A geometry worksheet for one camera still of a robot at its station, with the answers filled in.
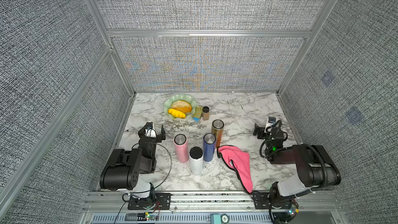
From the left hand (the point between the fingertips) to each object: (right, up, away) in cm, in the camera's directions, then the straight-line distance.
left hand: (156, 124), depth 89 cm
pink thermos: (+16, -6, -18) cm, 25 cm away
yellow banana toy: (+10, +5, +12) cm, 16 cm away
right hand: (+64, +2, +3) cm, 64 cm away
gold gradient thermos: (+34, -1, -12) cm, 36 cm away
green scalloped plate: (+12, +17, +21) cm, 29 cm away
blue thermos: (+29, -9, -15) cm, 34 cm away
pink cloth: (+46, -19, -5) cm, 50 cm away
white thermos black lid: (+24, -12, -24) cm, 36 cm away
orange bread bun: (+14, +10, +14) cm, 23 cm away
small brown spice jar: (+29, +5, +10) cm, 31 cm away
